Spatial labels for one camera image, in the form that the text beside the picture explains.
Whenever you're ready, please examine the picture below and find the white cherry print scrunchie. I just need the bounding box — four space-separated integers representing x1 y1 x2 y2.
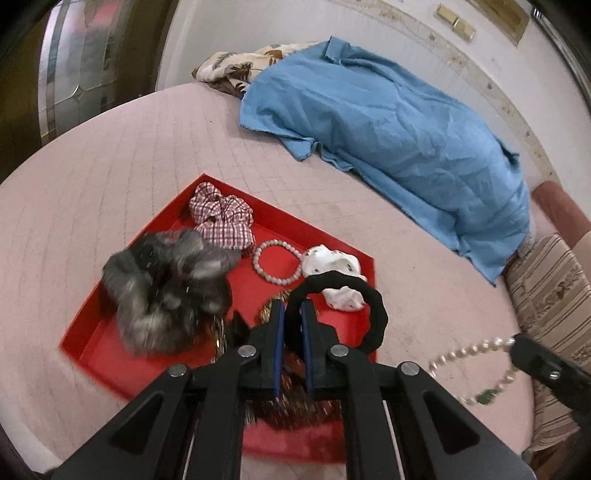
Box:
301 245 367 312

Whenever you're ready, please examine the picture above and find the stained glass wooden door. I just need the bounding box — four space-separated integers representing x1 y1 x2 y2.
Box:
1 0 177 178

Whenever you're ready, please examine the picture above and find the black elastic hair tie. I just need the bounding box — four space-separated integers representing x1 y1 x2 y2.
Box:
282 270 391 356

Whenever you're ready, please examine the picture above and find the grey organza scrunchie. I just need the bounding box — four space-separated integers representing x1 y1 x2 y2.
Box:
101 228 242 357

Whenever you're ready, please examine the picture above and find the pink bolster cushion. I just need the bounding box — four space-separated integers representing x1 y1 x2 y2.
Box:
532 180 591 248

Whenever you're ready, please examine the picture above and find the red tray box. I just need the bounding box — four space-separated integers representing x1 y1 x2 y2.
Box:
58 172 379 464

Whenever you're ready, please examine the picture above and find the large white pearl bracelet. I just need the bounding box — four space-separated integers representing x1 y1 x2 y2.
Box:
427 336 519 408

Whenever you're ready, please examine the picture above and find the red polka dot scrunchie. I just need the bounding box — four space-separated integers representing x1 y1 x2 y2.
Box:
249 352 342 431

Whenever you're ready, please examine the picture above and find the pale bead bracelet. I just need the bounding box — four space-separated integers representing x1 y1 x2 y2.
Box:
250 238 304 287

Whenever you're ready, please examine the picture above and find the brown white floral blanket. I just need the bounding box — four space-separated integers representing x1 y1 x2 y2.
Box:
191 41 318 99

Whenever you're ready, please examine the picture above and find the red white plaid scrunchie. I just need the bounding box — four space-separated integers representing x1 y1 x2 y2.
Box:
188 182 256 252

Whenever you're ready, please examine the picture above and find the leopard print hair tie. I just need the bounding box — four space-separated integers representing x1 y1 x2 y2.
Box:
257 289 293 324

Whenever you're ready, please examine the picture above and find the striped floral pillow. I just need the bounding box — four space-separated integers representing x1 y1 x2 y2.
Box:
505 234 590 451

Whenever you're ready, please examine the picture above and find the blue cloth sheet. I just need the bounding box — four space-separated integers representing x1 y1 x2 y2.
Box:
239 38 530 281

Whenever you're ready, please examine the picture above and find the rhinestone hair clip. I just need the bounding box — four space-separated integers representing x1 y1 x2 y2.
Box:
211 310 250 363

